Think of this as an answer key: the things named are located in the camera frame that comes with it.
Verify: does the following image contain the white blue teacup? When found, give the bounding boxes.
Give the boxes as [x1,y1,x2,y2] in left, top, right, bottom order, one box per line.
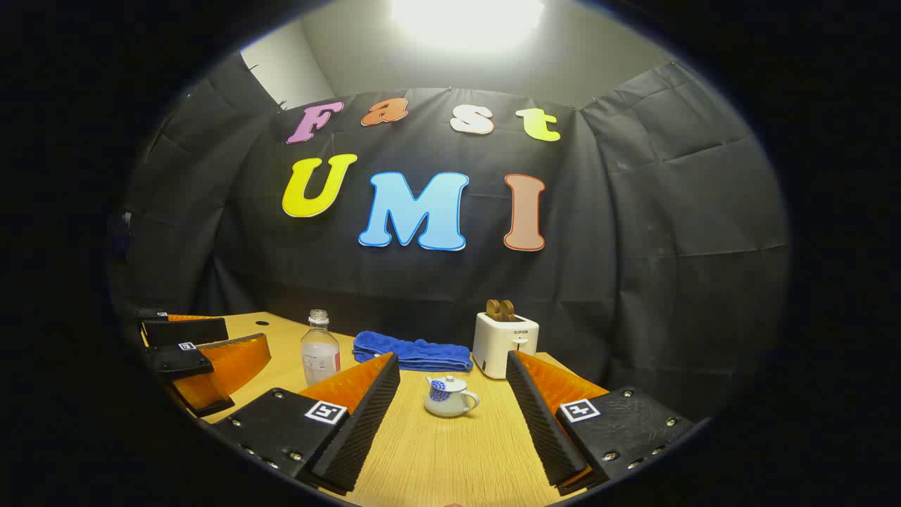
[424,384,481,418]

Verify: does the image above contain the blue towel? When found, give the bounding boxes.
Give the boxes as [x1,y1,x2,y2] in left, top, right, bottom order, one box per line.
[352,331,474,373]

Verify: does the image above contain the clear plastic water bottle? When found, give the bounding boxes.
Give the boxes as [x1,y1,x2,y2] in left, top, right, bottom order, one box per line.
[301,309,342,387]

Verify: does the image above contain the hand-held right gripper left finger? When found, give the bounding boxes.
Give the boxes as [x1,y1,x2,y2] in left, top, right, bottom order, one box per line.
[211,352,402,497]

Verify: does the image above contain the ceiling light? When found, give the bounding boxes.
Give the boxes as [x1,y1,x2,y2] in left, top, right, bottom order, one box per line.
[391,0,546,50]

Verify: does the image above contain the white toaster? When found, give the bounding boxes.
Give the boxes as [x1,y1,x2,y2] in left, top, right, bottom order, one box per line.
[472,312,540,380]

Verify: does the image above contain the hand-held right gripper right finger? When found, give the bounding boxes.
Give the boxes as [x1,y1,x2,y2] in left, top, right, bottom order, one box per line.
[505,350,695,497]

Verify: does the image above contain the black backdrop cloth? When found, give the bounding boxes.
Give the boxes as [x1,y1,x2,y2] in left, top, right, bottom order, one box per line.
[109,53,789,416]

